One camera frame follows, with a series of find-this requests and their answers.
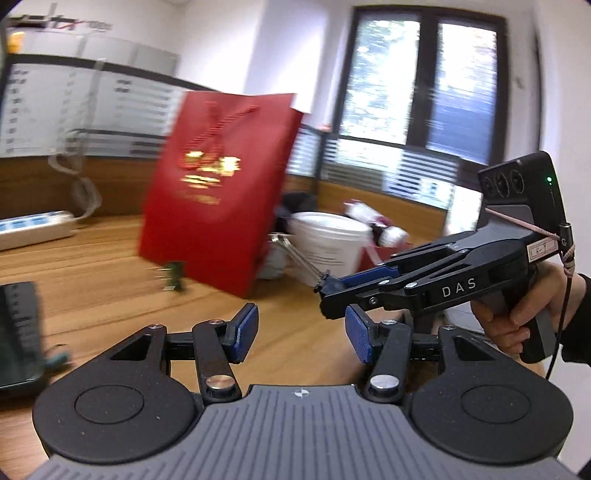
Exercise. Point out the dark framed window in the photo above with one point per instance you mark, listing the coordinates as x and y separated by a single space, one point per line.
422 78

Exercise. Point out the dark bag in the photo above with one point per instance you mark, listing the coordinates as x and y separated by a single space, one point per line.
295 207

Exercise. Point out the black flat device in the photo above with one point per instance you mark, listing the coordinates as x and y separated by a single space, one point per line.
18 337

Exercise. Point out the person's right hand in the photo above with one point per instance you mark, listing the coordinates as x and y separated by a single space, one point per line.
496 325

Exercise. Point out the white power strip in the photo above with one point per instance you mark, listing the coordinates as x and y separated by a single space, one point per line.
32 228

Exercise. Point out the striped glass partition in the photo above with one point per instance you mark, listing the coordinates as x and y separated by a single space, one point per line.
392 170

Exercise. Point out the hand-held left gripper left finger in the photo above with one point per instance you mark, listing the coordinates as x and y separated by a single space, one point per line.
244 333

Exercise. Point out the frosted glass wall panel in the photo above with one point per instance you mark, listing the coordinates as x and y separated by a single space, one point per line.
92 92

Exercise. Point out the red paper gift bag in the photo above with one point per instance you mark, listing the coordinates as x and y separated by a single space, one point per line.
217 184

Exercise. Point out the small teal object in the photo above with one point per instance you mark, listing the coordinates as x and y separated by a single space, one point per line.
57 361

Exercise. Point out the black binder clip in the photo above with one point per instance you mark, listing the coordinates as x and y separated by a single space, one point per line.
330 285

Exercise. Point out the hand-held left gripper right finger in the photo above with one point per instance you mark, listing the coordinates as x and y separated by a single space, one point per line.
359 336

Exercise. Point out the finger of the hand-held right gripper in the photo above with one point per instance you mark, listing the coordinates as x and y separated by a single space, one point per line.
392 295
364 277

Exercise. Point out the small green clip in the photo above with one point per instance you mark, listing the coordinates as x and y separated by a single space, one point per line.
174 276

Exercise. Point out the white plastic bucket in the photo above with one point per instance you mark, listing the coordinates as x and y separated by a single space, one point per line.
328 244

